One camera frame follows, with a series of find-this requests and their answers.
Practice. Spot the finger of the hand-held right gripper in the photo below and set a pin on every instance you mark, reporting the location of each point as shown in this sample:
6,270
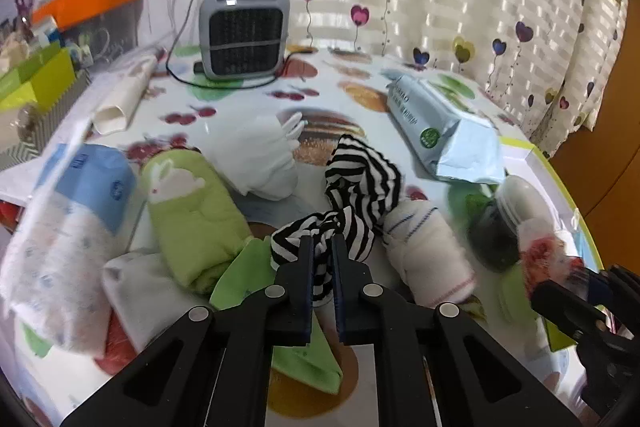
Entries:
565,307
617,282

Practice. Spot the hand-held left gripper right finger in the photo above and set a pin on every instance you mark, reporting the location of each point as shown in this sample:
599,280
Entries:
338,272

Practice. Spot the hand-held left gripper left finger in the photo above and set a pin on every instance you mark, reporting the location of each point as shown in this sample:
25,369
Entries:
309,272

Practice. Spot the red floral cloth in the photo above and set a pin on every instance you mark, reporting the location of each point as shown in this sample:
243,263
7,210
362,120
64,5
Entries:
542,252

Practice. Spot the white sock with blue stripes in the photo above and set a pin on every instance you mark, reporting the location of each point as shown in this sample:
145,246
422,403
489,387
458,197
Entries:
430,247

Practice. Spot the black white striped cloth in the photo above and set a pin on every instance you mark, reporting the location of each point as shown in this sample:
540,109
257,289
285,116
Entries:
360,177

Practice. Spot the green cloth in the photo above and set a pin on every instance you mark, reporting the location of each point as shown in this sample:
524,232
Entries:
245,272

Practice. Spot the dark jar with white lid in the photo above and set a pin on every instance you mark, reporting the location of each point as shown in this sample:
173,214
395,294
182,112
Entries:
495,237

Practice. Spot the white gloves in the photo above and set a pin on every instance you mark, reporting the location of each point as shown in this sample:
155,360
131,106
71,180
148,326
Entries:
260,157

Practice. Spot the green rabbit towel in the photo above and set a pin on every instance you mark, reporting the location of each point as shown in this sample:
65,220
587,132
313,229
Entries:
195,217

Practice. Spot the wooden cabinet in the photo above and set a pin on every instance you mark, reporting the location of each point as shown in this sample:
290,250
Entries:
610,132

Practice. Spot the light blue wipes pack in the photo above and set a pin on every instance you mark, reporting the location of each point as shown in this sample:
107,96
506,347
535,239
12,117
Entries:
440,132

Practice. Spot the fruit printed tablecloth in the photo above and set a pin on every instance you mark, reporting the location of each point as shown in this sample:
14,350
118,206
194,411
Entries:
340,67

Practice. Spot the blue white tissue pack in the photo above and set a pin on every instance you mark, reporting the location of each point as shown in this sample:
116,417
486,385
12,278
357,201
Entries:
65,232

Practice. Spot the grey space heater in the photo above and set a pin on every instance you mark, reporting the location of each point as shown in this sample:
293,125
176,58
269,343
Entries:
245,32

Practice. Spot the white rolled tube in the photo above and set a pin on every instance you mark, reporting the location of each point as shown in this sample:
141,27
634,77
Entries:
122,99

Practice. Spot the grey chevron patterned box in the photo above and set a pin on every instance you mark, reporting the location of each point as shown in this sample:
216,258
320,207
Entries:
45,127

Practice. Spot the dark box with white script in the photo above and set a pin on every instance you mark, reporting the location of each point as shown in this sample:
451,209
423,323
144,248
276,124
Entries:
110,32

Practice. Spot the green cardboard box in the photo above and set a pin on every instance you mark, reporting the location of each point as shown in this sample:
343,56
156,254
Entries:
35,77

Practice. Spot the small blue white carton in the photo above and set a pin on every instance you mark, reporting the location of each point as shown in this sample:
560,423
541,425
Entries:
47,32

